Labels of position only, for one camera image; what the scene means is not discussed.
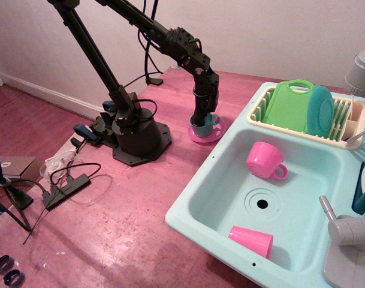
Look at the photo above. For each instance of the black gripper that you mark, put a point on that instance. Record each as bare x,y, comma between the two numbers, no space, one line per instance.
206,91

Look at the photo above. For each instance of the teal plastic cup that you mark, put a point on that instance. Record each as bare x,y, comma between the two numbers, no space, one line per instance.
209,121

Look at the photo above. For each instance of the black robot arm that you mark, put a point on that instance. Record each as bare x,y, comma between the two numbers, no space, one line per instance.
125,27

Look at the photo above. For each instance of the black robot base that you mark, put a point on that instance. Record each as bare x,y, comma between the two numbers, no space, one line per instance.
130,130

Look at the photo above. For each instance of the light teal toy sink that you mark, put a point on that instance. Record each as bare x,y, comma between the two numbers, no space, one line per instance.
223,194

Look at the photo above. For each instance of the pink plastic saucer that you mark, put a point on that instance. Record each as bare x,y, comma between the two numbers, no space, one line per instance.
218,131

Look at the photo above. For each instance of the green cutting board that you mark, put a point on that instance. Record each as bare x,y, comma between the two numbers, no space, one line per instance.
288,105

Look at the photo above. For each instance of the blue black clamp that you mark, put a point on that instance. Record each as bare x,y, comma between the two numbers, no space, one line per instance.
86,133

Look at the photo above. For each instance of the teal plastic plate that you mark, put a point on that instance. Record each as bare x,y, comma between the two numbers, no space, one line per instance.
320,112

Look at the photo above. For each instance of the black usb hub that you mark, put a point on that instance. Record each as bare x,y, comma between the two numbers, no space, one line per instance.
57,195

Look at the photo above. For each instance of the pink plastic tumbler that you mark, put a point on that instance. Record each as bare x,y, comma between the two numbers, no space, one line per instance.
256,241

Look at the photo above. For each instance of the clear plastic container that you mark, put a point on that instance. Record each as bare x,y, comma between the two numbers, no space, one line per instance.
53,168

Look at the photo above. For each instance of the cream dish rack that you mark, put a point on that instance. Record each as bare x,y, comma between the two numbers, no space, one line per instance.
352,119

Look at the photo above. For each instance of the brown cardboard box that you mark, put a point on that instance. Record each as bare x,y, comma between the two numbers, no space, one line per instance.
19,167

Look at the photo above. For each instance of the grey toy faucet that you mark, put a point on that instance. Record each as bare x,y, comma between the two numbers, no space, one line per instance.
344,230

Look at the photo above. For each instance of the pink cup with handle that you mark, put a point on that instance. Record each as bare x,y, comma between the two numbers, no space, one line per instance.
266,161

